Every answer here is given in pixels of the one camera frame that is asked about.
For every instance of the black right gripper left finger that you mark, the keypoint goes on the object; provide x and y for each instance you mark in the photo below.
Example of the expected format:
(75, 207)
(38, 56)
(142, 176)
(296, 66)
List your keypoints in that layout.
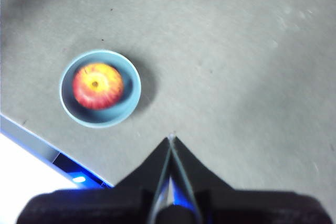
(126, 197)

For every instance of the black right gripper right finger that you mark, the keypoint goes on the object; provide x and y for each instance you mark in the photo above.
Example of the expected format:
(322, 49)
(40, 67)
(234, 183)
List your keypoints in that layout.
(218, 203)

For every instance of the blue bowl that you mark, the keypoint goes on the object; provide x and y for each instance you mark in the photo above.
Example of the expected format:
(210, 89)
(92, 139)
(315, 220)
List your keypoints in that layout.
(131, 87)

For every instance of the red yellow apple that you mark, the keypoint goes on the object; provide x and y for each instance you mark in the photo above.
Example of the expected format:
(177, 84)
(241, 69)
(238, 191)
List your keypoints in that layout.
(98, 86)

